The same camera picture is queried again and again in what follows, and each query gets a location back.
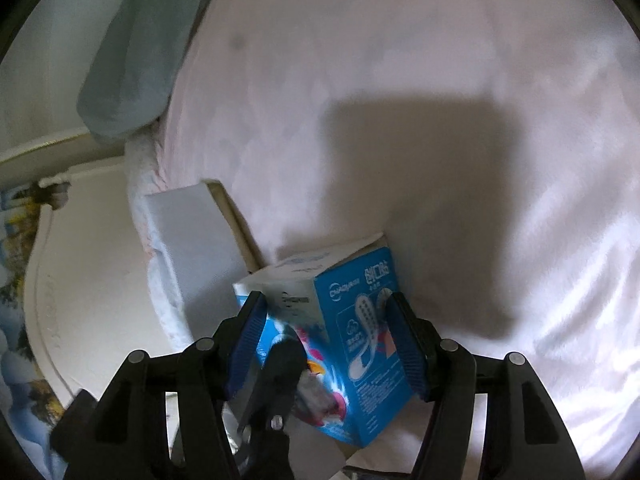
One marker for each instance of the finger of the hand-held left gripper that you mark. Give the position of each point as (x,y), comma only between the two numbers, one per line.
(280,385)

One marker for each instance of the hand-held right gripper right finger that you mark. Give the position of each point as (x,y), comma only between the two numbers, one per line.
(407,350)

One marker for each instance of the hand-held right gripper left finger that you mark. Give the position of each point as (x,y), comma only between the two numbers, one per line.
(247,340)

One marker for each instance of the blue cardboard box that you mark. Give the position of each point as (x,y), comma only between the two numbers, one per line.
(350,310)

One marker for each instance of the white bag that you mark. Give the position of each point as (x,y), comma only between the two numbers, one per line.
(195,245)

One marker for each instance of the white headboard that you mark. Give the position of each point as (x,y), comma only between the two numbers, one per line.
(100,270)

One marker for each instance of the grey blanket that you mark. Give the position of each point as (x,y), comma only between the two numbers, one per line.
(140,50)

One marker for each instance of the landscape wall mural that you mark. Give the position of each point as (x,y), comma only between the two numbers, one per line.
(20,360)

